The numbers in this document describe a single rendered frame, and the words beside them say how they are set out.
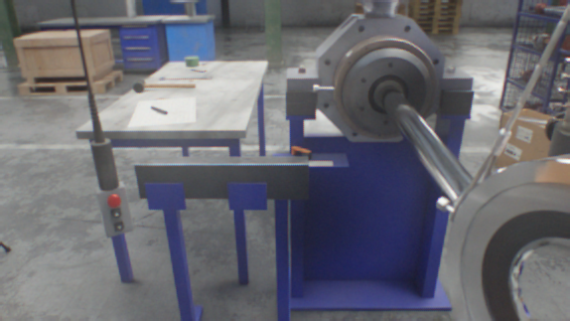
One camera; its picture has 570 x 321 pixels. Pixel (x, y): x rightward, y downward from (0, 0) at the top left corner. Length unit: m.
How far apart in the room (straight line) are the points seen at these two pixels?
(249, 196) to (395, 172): 0.75
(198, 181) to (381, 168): 0.85
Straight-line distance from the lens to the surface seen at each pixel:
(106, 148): 1.00
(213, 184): 1.51
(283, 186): 1.49
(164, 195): 1.57
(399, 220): 2.09
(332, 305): 2.12
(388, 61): 1.49
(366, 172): 1.93
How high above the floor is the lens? 1.48
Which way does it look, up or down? 24 degrees down
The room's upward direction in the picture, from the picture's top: 1 degrees counter-clockwise
